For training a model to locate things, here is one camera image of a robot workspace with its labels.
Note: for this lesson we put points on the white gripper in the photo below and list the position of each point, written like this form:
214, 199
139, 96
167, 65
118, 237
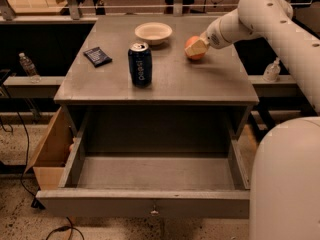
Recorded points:
213, 38

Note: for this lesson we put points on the orange fruit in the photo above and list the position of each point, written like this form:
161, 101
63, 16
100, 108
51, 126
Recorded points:
194, 49

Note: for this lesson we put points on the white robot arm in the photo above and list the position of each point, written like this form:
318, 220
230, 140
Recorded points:
285, 183

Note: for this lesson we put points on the open grey top drawer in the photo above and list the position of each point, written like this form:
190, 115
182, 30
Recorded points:
187, 163

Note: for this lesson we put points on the white bowl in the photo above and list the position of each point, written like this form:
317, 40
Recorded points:
154, 33

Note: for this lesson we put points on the blue pepsi can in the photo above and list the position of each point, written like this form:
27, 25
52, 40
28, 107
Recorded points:
140, 64

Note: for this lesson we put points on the grey cabinet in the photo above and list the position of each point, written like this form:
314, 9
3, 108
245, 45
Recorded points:
195, 107

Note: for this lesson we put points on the black office chair base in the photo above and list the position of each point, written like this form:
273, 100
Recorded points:
261, 120

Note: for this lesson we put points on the dark blue snack packet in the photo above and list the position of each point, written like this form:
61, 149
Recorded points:
97, 57

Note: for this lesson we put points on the clear water bottle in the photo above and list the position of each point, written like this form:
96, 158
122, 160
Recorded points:
29, 68

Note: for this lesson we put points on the cardboard box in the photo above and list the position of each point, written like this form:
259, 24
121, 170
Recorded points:
50, 155

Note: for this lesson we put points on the metal drawer handle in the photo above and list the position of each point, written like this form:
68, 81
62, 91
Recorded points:
154, 211

